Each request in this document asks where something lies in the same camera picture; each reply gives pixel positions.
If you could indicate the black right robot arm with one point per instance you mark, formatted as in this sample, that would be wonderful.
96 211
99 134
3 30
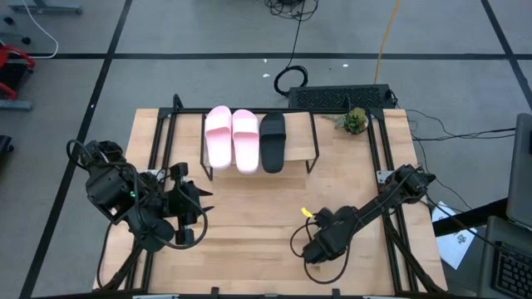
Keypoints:
386 195

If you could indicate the grey metal stand foot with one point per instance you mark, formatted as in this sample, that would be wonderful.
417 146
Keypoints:
16 105
45 6

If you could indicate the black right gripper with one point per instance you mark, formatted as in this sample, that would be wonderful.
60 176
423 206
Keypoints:
326 247

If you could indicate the black metal table frame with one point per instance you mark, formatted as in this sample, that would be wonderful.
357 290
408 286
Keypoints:
146 266

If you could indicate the black desk bar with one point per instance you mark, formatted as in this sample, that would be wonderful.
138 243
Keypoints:
469 218

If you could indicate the small potted succulent plant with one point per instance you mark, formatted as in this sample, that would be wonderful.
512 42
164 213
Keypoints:
355 120

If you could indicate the black rubber slide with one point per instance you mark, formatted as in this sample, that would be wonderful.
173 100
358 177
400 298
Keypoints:
272 143

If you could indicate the wooden shelf with black frame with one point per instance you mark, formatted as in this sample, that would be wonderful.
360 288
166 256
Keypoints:
299 141

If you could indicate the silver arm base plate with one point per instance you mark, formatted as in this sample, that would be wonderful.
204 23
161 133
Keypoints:
381 176
154 172

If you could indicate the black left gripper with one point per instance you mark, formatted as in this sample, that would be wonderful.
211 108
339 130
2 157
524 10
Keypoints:
187 203

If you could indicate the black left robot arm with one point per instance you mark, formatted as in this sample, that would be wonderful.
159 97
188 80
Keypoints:
108 187

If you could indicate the pink rubber slide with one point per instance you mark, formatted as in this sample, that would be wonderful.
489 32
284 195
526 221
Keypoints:
245 145
218 141

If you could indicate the black keyboard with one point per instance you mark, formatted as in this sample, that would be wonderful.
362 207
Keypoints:
338 96
515 272

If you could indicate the yellow tag on gripper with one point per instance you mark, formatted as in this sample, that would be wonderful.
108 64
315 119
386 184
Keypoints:
306 212

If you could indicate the white paper sheet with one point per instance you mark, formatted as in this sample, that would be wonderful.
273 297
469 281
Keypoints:
455 245

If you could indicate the grey laptop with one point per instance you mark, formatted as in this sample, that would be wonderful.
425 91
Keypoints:
521 174

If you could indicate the red cart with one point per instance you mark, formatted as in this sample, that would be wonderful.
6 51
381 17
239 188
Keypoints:
8 52

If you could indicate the black table clamp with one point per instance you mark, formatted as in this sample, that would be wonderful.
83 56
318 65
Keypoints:
214 292
336 293

